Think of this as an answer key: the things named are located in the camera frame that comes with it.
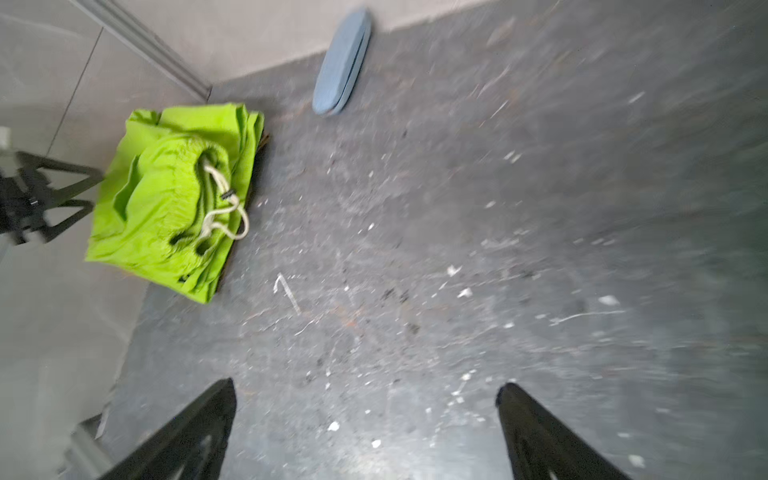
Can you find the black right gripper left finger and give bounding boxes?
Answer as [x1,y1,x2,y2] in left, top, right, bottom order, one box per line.
[101,378,237,480]

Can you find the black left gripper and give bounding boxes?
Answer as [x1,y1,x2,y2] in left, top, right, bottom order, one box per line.
[1,151,103,245]

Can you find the lime green shorts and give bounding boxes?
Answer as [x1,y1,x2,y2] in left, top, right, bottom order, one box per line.
[85,103,264,304]

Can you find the grey oval case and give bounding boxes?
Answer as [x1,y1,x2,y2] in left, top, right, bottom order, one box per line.
[312,7,373,116]

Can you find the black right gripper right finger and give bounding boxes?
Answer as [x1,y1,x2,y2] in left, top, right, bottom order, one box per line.
[495,382,628,480]

